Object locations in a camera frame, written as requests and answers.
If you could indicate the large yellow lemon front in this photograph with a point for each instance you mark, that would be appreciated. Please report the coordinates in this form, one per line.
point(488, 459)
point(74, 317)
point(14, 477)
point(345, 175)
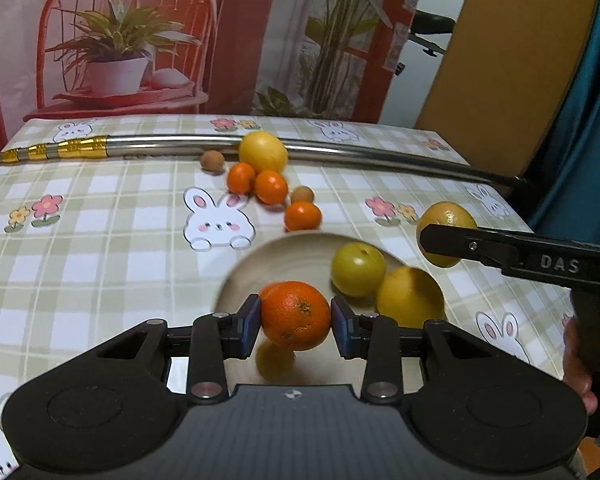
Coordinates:
point(411, 297)

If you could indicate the checkered bunny tablecloth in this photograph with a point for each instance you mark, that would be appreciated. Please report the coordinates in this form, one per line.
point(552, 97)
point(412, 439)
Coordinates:
point(90, 248)

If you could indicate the brown longan near lemon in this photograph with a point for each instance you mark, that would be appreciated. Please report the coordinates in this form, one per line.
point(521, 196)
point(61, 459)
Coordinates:
point(302, 194)

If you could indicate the printed plant chair backdrop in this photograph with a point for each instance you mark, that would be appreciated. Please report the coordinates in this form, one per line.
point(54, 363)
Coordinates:
point(319, 59)

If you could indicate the white ceramic plate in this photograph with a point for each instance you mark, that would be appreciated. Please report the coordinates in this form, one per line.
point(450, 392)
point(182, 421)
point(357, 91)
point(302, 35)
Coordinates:
point(293, 257)

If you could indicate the yellow wooden door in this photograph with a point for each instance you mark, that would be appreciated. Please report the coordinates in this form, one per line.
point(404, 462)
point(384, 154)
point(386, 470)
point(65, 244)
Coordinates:
point(507, 68)

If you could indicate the brown longan by pole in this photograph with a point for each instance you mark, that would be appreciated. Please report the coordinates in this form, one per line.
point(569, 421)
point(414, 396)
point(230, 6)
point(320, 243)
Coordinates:
point(212, 161)

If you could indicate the right human hand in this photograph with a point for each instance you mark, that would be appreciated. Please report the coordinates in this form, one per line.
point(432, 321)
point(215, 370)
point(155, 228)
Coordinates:
point(576, 375)

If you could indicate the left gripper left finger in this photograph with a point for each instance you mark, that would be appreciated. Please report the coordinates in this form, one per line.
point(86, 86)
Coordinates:
point(215, 338)

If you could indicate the small orange mandarin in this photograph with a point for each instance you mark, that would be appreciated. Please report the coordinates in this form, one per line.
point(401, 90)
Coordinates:
point(294, 315)
point(240, 178)
point(270, 187)

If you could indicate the black bicycle seat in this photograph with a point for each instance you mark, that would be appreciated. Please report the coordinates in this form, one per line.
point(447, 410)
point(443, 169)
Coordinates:
point(423, 24)

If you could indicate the orange mandarin near gripper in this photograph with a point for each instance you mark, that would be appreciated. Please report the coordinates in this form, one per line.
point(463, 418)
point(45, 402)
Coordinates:
point(302, 216)

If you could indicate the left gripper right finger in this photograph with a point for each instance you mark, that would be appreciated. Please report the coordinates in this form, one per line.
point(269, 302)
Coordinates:
point(374, 339)

